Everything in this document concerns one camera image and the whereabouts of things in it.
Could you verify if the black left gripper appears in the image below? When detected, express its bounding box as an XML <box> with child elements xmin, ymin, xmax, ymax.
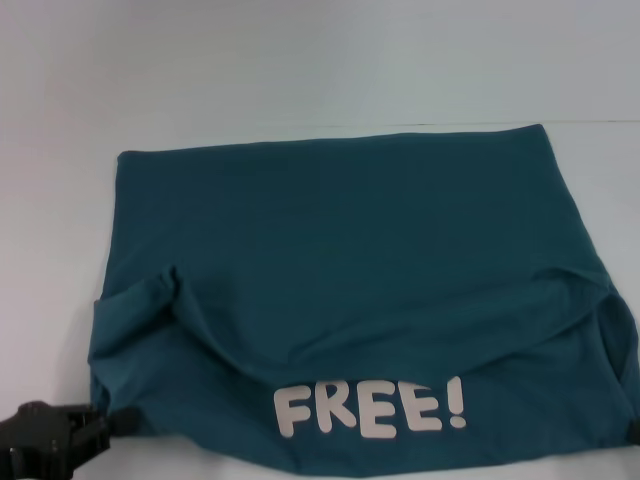
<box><xmin>0</xmin><ymin>400</ymin><xmax>142</xmax><ymax>480</ymax></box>

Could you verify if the teal blue t-shirt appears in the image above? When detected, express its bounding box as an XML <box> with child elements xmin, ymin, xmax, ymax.
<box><xmin>87</xmin><ymin>123</ymin><xmax>637</xmax><ymax>480</ymax></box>

